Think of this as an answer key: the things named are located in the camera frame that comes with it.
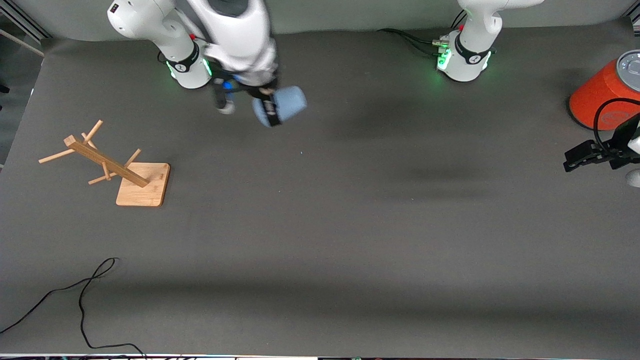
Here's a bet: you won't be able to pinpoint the light blue plastic cup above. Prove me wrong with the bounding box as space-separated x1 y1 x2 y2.
251 85 308 129

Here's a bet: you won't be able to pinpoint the wooden cup rack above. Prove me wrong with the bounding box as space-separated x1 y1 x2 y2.
38 119 171 207

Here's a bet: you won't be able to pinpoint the orange cylindrical can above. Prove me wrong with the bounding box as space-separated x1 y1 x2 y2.
568 49 640 132

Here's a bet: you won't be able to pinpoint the dark grey table cloth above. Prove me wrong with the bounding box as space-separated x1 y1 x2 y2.
0 17 640 357

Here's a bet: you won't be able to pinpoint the black right arm base cables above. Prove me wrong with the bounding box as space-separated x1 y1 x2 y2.
158 30 221 65

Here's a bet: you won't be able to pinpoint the black arm base cables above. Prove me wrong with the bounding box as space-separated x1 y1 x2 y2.
376 9 469 57
158 30 221 65

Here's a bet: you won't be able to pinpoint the black left arm base cables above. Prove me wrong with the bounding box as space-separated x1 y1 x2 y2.
376 9 469 57

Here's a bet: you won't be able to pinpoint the thin black loose cable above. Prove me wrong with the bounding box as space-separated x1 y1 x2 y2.
0 257 149 360

